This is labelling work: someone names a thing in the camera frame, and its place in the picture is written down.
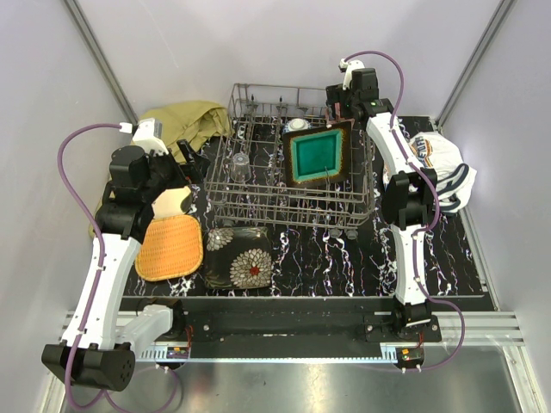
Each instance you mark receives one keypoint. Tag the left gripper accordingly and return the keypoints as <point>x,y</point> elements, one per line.
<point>181,180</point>

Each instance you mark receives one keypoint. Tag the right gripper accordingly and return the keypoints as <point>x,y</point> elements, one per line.
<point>334,94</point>

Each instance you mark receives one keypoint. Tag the clear drinking glass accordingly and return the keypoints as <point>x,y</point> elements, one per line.
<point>240,168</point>

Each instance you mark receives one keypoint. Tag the red patterned bowl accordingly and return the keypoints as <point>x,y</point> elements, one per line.
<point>295,125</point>

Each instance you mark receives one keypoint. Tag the teal square ceramic dish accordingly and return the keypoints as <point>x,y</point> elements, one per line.
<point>317,156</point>

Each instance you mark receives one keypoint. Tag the pink skull pattern mug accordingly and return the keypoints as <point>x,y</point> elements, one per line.
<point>332,114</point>

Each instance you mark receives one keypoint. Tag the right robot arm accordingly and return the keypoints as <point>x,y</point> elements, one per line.
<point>407,203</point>

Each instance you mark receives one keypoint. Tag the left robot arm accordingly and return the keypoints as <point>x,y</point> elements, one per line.
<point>92,351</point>

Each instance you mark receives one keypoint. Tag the olive green cloth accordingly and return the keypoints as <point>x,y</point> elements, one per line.
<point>189,125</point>

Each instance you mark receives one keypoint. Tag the cream round floral plate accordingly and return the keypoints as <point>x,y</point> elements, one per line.
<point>172,202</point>

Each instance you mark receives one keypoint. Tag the woven bamboo basket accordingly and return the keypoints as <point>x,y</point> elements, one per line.
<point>172,248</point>

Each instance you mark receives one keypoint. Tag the black floral square plate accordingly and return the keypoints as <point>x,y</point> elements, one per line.
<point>238,258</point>

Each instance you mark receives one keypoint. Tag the white printed t-shirt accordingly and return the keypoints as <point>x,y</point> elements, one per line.
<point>438,158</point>

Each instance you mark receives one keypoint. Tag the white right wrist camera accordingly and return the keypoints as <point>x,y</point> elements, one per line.
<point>348,67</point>

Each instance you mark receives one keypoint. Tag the grey wire dish rack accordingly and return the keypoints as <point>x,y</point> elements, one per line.
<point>258,113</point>

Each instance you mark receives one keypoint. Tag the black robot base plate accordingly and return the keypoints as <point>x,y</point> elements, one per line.
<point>297,329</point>

